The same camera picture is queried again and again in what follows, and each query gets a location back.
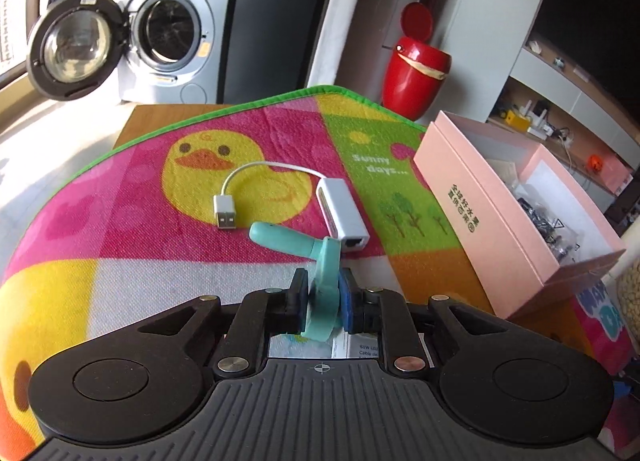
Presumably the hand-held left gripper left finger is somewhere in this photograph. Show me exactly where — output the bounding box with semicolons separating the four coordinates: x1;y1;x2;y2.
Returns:
135;268;310;377

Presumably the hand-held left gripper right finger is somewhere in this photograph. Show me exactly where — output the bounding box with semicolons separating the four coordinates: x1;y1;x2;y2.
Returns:
339;268;506;376

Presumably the teal plastic handle tool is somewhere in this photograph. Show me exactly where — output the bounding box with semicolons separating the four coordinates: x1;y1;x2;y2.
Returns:
249;221;346;342

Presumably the pink cardboard box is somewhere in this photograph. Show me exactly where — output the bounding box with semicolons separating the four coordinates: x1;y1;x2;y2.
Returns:
413;110;627;321

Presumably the clear plastic bag of parts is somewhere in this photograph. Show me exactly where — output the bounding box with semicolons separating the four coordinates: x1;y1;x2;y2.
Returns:
515;181;583;267

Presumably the white carton box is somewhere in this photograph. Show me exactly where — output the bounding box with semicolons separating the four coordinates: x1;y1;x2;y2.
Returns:
267;331;426;360

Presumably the colourful cartoon play mat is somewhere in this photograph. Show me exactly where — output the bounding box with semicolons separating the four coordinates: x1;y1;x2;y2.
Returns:
0;84;640;461

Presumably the red trash bin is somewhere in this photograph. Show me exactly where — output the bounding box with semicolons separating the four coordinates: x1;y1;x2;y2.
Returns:
381;1;452;122

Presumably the yellow toy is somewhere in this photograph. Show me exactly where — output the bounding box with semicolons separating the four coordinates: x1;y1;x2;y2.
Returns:
502;108;531;131

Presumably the white router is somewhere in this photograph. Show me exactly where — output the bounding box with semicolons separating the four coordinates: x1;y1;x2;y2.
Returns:
520;98;554;140

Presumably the silver washing machine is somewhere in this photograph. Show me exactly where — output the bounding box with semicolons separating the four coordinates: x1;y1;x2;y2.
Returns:
26;0;251;104

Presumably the dark tall cabinet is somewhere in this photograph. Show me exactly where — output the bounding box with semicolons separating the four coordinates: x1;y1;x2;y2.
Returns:
217;0;347;104

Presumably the white television cabinet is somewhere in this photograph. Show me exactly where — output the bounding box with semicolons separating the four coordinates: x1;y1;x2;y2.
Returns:
492;36;640;212

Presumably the white usb adapter with cable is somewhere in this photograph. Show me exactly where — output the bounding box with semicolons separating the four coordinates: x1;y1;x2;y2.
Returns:
212;161;371;249

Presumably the white cable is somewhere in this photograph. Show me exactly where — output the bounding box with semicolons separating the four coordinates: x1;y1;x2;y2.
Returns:
550;128;592;178

